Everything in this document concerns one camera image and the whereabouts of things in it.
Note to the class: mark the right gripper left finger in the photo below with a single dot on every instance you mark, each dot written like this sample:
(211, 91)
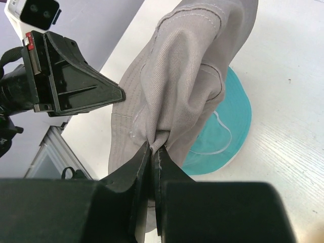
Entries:
(127, 195)

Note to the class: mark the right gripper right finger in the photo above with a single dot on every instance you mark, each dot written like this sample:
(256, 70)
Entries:
(176, 207)

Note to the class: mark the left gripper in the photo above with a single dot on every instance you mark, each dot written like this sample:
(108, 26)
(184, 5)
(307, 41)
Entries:
(76, 87)

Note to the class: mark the teal bucket hat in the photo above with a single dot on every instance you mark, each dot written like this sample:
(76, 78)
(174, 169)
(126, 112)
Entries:
(224, 133)

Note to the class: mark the grey bucket hat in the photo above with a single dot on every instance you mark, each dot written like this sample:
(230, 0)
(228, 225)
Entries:
(178, 80)

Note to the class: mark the white bucket hat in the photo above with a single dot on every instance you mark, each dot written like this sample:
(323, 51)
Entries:
(233, 159)

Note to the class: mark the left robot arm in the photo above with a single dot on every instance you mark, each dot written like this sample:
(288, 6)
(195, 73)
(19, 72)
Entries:
(49, 74)

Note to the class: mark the aluminium front rail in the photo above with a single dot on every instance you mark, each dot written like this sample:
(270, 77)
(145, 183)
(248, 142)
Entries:
(55, 159)

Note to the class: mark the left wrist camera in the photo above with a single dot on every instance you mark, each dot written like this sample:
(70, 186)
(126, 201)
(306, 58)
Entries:
(28, 15)

